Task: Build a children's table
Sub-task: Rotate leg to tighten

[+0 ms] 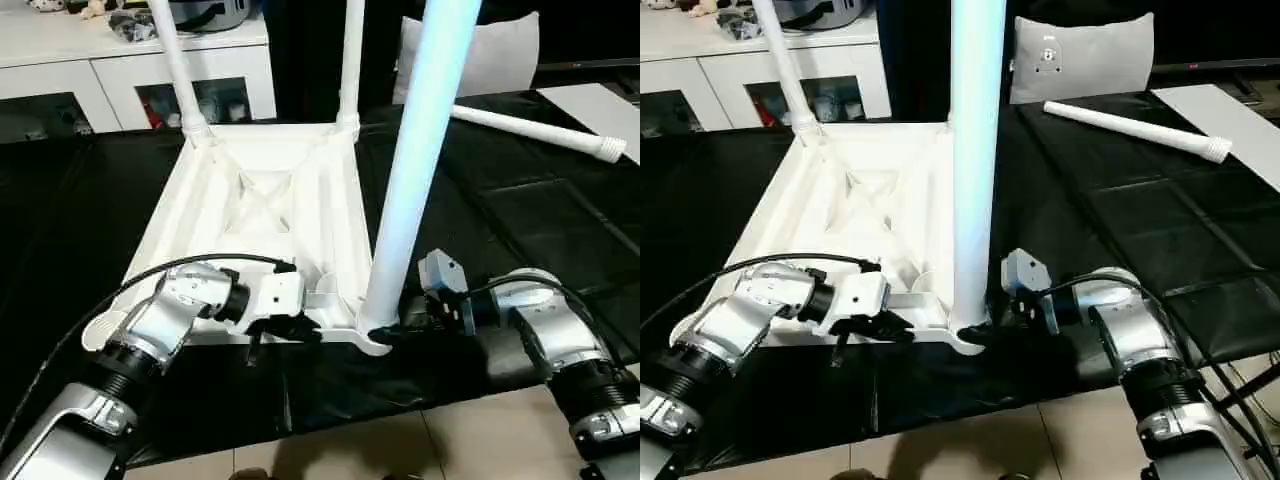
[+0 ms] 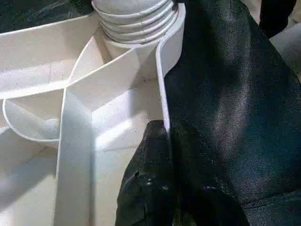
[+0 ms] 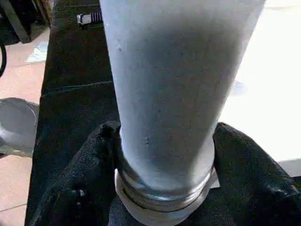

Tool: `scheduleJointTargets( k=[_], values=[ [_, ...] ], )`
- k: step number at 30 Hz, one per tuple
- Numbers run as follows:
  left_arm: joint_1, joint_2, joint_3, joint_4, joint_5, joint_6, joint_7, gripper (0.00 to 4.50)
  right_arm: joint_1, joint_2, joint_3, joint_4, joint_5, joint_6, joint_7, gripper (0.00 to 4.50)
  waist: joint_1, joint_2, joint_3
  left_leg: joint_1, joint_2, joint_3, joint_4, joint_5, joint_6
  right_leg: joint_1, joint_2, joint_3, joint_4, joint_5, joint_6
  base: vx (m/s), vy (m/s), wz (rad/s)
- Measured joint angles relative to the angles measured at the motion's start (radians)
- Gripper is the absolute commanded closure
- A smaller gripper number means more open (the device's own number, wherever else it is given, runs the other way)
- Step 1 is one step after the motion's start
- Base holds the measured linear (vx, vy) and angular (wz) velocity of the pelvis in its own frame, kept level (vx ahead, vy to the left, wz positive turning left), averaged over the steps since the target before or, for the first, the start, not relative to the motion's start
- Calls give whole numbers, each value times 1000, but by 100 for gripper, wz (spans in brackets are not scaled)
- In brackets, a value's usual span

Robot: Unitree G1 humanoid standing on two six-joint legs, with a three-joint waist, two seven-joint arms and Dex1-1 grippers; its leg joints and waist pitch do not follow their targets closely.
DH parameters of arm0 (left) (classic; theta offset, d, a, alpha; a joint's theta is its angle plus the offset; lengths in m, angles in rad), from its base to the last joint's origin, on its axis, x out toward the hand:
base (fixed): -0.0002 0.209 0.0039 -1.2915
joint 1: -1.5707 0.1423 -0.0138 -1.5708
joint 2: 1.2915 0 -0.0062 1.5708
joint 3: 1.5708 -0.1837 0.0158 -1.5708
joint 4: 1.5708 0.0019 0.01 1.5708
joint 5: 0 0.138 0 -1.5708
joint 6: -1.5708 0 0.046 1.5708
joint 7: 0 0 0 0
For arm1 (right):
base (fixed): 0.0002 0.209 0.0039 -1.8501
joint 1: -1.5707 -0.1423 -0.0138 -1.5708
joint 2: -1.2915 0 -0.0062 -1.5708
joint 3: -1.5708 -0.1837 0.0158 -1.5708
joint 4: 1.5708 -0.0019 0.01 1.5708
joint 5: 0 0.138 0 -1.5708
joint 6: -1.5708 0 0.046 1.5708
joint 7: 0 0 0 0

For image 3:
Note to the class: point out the white plastic table leg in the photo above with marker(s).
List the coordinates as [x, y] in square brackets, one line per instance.
[169, 82]

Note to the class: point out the white plastic table top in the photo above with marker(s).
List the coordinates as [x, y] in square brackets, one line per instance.
[270, 106]

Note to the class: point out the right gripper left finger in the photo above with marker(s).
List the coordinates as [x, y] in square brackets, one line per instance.
[82, 183]

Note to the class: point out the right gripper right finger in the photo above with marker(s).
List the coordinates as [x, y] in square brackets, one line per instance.
[249, 183]

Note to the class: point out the black padded mat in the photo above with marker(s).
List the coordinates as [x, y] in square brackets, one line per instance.
[75, 94]

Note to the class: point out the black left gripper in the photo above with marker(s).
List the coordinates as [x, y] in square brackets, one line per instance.
[89, 18]

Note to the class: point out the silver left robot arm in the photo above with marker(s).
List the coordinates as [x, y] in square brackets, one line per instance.
[16, 127]

